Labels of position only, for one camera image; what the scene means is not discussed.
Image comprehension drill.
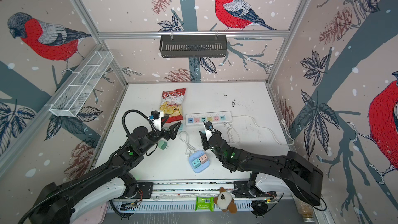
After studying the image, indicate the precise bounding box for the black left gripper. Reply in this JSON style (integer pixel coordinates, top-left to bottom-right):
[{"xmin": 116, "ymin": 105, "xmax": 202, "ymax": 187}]
[{"xmin": 141, "ymin": 121, "xmax": 181, "ymax": 155}]

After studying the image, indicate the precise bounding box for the pink plug adapter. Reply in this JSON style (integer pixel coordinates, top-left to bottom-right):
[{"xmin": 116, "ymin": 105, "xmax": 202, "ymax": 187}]
[{"xmin": 199, "ymin": 154, "xmax": 208, "ymax": 164}]

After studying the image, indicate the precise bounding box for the white long power strip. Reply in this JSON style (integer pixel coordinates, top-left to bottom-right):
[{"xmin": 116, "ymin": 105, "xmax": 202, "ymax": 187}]
[{"xmin": 185, "ymin": 111, "xmax": 233, "ymax": 126}]

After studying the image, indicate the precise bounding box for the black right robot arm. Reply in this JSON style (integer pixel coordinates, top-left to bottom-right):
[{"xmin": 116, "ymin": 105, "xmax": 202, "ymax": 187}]
[{"xmin": 199, "ymin": 129, "xmax": 323, "ymax": 206}]

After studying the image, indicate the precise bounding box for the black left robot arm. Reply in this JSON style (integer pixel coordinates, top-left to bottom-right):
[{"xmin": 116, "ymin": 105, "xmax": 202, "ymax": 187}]
[{"xmin": 19, "ymin": 110, "xmax": 181, "ymax": 224}]

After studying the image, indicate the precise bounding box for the green plug adapter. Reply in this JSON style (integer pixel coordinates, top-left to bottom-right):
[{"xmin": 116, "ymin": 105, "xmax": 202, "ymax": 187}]
[{"xmin": 158, "ymin": 141, "xmax": 168, "ymax": 150}]

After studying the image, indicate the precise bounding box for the blue square power socket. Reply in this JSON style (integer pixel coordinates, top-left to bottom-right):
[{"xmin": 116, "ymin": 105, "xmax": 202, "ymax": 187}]
[{"xmin": 188, "ymin": 150, "xmax": 210, "ymax": 173}]

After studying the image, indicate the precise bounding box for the red Chuba cassava chips bag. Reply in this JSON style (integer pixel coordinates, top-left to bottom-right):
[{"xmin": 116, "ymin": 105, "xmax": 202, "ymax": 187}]
[{"xmin": 160, "ymin": 88, "xmax": 186, "ymax": 123}]

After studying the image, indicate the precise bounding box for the brown white plush toy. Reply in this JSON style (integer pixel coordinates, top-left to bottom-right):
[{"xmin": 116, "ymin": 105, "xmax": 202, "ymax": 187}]
[{"xmin": 213, "ymin": 187, "xmax": 237, "ymax": 214}]

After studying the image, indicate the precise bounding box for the green wet wipes pack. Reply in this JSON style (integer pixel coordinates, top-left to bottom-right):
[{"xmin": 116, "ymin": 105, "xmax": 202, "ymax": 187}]
[{"xmin": 195, "ymin": 197, "xmax": 214, "ymax": 212}]

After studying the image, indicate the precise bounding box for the pink tray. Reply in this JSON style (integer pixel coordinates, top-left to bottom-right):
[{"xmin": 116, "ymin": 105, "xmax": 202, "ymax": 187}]
[{"xmin": 73, "ymin": 202, "xmax": 108, "ymax": 224}]

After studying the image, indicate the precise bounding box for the amber plastic bottle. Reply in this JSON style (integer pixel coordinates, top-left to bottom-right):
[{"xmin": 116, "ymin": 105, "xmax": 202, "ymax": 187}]
[{"xmin": 294, "ymin": 199, "xmax": 315, "ymax": 223}]

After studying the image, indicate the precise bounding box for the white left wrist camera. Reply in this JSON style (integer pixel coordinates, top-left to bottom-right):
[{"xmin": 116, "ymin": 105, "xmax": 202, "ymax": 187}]
[{"xmin": 149, "ymin": 111, "xmax": 164, "ymax": 131}]

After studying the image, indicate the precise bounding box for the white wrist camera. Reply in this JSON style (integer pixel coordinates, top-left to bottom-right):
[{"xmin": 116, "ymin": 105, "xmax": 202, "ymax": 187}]
[
  {"xmin": 149, "ymin": 111, "xmax": 164, "ymax": 131},
  {"xmin": 204, "ymin": 121, "xmax": 216, "ymax": 141}
]

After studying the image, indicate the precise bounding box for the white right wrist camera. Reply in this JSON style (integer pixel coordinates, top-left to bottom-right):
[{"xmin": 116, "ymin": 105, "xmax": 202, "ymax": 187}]
[{"xmin": 204, "ymin": 121, "xmax": 216, "ymax": 141}]

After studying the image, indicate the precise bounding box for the white coiled cable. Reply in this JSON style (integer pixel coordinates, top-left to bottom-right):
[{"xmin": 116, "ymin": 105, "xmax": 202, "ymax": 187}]
[{"xmin": 178, "ymin": 130, "xmax": 197, "ymax": 158}]

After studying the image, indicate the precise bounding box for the black hanging wire basket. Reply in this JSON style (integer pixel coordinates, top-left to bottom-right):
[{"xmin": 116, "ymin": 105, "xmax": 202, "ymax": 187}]
[{"xmin": 159, "ymin": 35, "xmax": 228, "ymax": 58}]

